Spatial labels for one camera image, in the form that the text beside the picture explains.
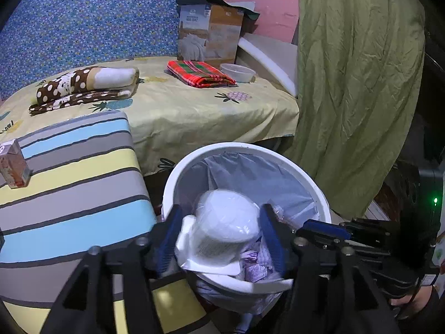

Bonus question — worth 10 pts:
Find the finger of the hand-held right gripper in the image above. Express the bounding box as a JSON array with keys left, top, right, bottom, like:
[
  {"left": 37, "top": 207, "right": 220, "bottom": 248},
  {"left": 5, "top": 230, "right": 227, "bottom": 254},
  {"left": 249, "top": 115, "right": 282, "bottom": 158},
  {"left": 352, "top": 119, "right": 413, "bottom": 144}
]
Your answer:
[{"left": 300, "top": 218, "right": 353, "bottom": 251}]

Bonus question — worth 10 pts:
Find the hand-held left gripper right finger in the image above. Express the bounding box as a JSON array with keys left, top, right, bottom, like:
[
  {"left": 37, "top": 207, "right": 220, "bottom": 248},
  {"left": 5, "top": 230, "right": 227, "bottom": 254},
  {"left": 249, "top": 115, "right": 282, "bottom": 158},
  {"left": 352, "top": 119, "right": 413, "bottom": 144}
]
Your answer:
[{"left": 259, "top": 203, "right": 400, "bottom": 334}]

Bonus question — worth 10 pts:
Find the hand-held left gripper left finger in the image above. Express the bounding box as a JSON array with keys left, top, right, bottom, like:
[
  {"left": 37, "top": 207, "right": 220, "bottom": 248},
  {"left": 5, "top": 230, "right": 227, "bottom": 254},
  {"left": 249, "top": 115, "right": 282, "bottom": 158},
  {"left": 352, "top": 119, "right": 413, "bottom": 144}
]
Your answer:
[{"left": 40, "top": 205, "right": 183, "bottom": 334}]

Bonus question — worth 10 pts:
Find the purple milk carton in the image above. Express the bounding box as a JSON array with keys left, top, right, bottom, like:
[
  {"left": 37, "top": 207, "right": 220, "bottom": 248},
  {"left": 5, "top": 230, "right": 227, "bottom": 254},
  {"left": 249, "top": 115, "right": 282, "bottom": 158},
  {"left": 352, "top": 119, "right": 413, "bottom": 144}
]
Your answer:
[{"left": 243, "top": 250, "right": 276, "bottom": 282}]

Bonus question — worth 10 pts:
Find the white plastic cup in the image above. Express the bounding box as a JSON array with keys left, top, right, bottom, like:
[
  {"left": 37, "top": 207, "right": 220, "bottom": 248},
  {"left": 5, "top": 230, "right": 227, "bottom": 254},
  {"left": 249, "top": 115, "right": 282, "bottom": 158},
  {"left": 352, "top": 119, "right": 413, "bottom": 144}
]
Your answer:
[{"left": 175, "top": 190, "right": 261, "bottom": 276}]

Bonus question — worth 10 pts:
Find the white trash bin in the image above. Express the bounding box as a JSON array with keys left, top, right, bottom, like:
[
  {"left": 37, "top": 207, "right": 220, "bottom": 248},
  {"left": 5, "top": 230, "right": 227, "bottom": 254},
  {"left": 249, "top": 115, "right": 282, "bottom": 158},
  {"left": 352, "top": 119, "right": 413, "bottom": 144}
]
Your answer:
[{"left": 162, "top": 142, "right": 331, "bottom": 307}]

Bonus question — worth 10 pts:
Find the person's right hand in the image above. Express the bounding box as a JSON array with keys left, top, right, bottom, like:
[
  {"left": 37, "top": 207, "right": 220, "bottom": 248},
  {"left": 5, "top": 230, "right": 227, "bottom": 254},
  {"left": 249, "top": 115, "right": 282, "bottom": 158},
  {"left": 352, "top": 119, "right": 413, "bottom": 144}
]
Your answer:
[{"left": 391, "top": 285, "right": 440, "bottom": 321}]

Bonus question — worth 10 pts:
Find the translucent bin liner bag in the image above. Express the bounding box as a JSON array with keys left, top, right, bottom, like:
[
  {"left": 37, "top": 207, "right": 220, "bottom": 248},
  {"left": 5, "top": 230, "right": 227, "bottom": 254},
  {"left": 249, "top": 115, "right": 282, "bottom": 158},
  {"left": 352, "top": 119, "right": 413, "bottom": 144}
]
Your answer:
[{"left": 203, "top": 151, "right": 319, "bottom": 224}]

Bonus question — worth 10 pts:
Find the striped table cloth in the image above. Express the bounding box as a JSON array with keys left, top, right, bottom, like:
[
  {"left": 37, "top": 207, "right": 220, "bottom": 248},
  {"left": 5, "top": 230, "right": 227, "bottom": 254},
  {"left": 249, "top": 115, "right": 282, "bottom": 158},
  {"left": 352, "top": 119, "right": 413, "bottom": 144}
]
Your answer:
[{"left": 0, "top": 109, "right": 209, "bottom": 334}]

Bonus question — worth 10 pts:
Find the yellow pineapple bed sheet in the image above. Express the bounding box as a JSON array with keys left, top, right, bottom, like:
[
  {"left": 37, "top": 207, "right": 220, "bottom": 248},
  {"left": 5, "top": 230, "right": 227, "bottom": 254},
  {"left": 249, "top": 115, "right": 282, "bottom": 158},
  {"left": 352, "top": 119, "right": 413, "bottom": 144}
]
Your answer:
[{"left": 0, "top": 56, "right": 300, "bottom": 178}]

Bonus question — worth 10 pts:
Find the green curtain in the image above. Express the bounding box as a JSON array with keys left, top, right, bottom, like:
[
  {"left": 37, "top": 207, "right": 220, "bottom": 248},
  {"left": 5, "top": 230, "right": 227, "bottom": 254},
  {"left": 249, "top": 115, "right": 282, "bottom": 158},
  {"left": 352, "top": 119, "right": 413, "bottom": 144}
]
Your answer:
[{"left": 278, "top": 0, "right": 427, "bottom": 220}]

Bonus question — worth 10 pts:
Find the small orange drink carton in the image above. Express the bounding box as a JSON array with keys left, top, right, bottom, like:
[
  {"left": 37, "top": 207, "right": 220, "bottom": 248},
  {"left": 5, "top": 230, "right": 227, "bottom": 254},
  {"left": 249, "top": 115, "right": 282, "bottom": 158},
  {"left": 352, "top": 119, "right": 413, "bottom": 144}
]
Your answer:
[{"left": 0, "top": 138, "right": 33, "bottom": 189}]

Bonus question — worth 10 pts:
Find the white bowl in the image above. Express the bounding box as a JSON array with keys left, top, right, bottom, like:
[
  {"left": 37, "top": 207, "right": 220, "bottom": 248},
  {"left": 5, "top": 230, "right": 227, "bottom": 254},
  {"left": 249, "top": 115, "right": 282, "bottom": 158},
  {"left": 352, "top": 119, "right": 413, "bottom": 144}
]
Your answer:
[{"left": 219, "top": 63, "right": 257, "bottom": 84}]

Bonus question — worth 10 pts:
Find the red plaid cloth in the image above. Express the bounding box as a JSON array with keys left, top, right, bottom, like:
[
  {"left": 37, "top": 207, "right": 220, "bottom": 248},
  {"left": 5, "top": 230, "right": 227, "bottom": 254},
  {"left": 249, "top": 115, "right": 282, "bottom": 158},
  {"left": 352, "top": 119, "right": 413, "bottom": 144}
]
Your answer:
[{"left": 167, "top": 60, "right": 238, "bottom": 89}]

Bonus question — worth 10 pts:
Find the white board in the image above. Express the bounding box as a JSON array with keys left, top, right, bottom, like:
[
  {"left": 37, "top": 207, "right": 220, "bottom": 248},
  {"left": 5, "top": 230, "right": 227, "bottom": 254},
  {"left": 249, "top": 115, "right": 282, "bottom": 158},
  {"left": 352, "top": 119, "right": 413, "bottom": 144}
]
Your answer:
[{"left": 238, "top": 33, "right": 299, "bottom": 97}]

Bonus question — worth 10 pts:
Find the brown polka dot blanket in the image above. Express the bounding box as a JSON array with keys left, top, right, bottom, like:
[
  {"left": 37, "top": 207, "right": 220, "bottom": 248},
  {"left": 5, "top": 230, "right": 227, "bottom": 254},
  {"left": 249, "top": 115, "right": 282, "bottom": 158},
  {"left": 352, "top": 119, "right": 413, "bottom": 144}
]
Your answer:
[{"left": 29, "top": 66, "right": 140, "bottom": 116}]

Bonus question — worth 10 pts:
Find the cardboard quilt box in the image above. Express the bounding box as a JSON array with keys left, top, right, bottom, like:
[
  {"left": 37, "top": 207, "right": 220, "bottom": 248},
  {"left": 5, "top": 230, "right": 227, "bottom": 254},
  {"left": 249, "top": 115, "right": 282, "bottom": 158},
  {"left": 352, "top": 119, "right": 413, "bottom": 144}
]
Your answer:
[{"left": 177, "top": 3, "right": 244, "bottom": 66}]

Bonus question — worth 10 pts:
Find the blue floral mattress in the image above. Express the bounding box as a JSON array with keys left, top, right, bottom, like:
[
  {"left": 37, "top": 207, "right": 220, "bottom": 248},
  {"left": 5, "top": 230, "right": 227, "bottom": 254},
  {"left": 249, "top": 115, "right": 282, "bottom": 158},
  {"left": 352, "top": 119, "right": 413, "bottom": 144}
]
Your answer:
[{"left": 0, "top": 0, "right": 223, "bottom": 100}]

